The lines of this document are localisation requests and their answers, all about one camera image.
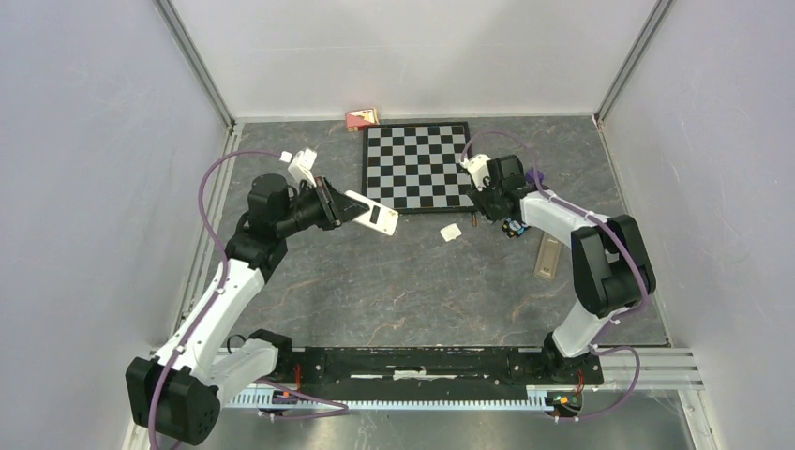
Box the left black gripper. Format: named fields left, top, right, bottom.
left=276, top=175, right=369, bottom=237

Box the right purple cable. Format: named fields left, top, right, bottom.
left=460, top=130, right=653, bottom=324

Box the red orange small box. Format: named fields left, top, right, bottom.
left=344, top=108, right=380, bottom=132

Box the white slotted cable duct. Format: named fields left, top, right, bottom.
left=226, top=384, right=584, bottom=413

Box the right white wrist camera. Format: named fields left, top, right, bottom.
left=459, top=154, right=491, bottom=191

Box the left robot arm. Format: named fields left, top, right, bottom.
left=126, top=173, right=387, bottom=449

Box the red white remote control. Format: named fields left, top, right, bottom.
left=344, top=190, right=399, bottom=236

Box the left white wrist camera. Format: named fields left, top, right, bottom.
left=279, top=148, right=317, bottom=188

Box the black white chessboard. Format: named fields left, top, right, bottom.
left=361, top=121, right=475, bottom=214

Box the blue owl toy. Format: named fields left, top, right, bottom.
left=502, top=217, right=530, bottom=238

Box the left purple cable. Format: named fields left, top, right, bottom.
left=146, top=149, right=287, bottom=450

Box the white remote battery cover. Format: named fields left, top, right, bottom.
left=440, top=223, right=462, bottom=242

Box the beige remote control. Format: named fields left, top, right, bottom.
left=533, top=232, right=563, bottom=281

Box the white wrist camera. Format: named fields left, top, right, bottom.
left=279, top=148, right=317, bottom=188
left=459, top=154, right=491, bottom=191

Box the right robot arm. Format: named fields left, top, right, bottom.
left=460, top=154, right=656, bottom=383

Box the purple cable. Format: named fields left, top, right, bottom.
left=460, top=130, right=653, bottom=324
left=146, top=149, right=287, bottom=450

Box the purple cube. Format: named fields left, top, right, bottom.
left=525, top=167, right=545, bottom=188

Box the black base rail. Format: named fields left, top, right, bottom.
left=268, top=346, right=605, bottom=400

